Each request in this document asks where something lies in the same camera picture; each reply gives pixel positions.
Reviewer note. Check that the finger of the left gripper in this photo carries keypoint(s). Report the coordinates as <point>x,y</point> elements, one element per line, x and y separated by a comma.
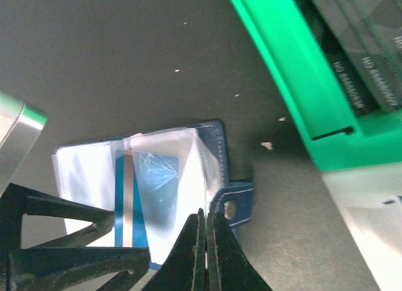
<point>61,268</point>
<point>18,201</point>

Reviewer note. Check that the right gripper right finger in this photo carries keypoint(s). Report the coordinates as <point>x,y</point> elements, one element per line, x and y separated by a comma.
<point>228,267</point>

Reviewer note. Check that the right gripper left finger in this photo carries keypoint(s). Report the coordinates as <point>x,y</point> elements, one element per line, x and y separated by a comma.
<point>184,268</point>

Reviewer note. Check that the single blue card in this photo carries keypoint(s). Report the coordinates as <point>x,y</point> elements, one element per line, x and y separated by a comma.
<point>158,176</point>
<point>129,225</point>

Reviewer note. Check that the blue card holder wallet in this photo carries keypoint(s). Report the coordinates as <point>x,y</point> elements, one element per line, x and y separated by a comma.
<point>85,174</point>

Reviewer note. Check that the white bin with blue cards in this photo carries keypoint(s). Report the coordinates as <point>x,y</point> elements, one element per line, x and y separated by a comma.
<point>369,200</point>

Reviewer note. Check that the green bin with black cards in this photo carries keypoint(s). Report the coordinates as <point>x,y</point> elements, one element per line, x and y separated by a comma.
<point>333,135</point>

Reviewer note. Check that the black vip card stack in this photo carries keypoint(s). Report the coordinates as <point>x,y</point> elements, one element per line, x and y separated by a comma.
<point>362,42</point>

